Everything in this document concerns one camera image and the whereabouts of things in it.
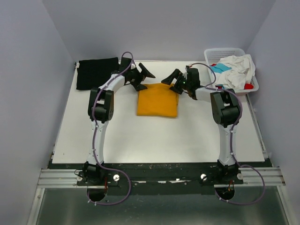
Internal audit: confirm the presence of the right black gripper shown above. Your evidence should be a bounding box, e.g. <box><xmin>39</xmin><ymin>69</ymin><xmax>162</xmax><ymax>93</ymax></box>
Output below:
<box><xmin>162</xmin><ymin>69</ymin><xmax>191</xmax><ymax>95</ymax></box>

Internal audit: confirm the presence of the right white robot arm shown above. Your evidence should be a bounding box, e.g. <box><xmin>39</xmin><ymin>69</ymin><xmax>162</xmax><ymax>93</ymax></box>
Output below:
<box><xmin>161</xmin><ymin>66</ymin><xmax>243</xmax><ymax>184</ymax></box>

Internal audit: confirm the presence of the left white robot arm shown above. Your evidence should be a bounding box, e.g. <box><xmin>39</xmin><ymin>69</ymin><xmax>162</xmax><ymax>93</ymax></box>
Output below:
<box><xmin>82</xmin><ymin>57</ymin><xmax>155</xmax><ymax>185</ymax></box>

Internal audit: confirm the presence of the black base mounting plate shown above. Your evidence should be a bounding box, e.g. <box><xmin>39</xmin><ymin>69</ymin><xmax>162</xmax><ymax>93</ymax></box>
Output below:
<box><xmin>48</xmin><ymin>163</ymin><xmax>243</xmax><ymax>195</ymax></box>

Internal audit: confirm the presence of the white t shirt in basket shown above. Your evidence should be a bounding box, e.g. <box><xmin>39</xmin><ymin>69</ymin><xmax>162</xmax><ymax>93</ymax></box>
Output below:
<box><xmin>213</xmin><ymin>54</ymin><xmax>255</xmax><ymax>90</ymax></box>

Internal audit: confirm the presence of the white plastic basket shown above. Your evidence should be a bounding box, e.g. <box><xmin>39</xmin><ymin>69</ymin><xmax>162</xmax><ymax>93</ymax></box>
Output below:
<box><xmin>204</xmin><ymin>48</ymin><xmax>259</xmax><ymax>95</ymax></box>

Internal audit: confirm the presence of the red cloth in basket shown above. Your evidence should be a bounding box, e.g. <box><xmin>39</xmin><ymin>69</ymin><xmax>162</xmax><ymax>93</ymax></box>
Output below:
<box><xmin>214</xmin><ymin>68</ymin><xmax>254</xmax><ymax>90</ymax></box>

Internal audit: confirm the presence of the orange t shirt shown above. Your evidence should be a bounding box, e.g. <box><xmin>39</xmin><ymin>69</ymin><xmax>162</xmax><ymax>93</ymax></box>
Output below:
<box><xmin>136</xmin><ymin>83</ymin><xmax>179</xmax><ymax>118</ymax></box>

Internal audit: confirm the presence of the aluminium rail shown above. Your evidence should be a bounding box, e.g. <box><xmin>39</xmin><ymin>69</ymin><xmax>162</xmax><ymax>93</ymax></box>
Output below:
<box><xmin>37</xmin><ymin>167</ymin><xmax>285</xmax><ymax>189</ymax></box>

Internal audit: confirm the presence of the blue cloth in basket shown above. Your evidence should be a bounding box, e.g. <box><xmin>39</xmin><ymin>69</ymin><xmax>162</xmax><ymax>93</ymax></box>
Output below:
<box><xmin>210</xmin><ymin>63</ymin><xmax>232</xmax><ymax>74</ymax></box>

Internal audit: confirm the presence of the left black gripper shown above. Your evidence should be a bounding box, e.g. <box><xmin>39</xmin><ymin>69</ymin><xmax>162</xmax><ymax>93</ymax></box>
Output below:
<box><xmin>127</xmin><ymin>64</ymin><xmax>154</xmax><ymax>91</ymax></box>

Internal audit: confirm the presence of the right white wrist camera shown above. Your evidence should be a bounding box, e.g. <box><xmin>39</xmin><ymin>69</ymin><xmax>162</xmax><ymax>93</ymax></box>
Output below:
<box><xmin>184</xmin><ymin>64</ymin><xmax>193</xmax><ymax>78</ymax></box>

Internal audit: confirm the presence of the folded black t shirt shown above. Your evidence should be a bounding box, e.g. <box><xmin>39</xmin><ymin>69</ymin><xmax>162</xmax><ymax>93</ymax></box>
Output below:
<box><xmin>76</xmin><ymin>57</ymin><xmax>119</xmax><ymax>90</ymax></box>

